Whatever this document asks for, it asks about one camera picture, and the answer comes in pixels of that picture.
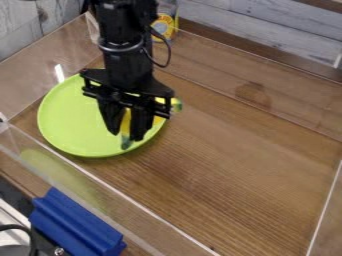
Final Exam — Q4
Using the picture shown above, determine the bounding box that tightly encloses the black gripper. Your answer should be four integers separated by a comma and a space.
80, 47, 175, 141

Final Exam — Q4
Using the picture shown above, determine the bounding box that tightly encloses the yellow toy banana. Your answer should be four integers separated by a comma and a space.
119, 97, 183, 150

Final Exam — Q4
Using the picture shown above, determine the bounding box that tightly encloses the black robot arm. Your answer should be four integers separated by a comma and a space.
80, 0, 175, 141

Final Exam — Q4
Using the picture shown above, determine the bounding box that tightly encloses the green round plate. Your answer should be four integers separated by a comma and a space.
37, 74, 159, 158

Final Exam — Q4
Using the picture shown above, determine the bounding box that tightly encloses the yellow labelled tin can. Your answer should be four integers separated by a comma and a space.
152, 0, 179, 41

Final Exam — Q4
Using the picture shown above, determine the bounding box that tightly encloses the blue plastic block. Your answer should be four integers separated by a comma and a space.
29, 188, 127, 256

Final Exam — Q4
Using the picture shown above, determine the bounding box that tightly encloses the clear acrylic front wall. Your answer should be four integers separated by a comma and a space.
0, 122, 220, 256

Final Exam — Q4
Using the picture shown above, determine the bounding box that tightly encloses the black cable bottom left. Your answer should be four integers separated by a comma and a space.
0, 223, 38, 256

